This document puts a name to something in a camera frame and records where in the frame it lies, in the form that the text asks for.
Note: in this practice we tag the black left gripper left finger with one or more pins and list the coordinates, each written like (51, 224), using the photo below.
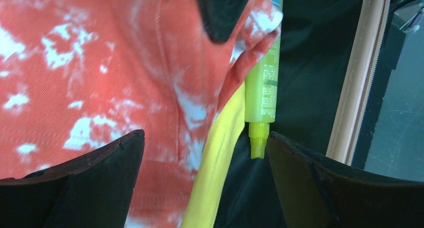
(93, 190)

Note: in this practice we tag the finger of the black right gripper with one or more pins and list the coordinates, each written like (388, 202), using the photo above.
(220, 17)

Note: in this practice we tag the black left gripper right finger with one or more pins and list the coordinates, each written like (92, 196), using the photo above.
(338, 193)

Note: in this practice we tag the pink hard shell suitcase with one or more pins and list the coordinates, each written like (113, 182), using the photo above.
(328, 49)

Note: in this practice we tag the red white tie-dye cloth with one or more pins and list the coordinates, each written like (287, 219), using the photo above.
(78, 74)

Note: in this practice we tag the yellow green spray bottle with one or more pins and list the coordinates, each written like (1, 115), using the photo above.
(261, 88)

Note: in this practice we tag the yellow folded cloth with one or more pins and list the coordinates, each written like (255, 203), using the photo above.
(217, 154)

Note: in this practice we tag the aluminium base frame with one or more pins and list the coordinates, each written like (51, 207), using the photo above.
(391, 136)

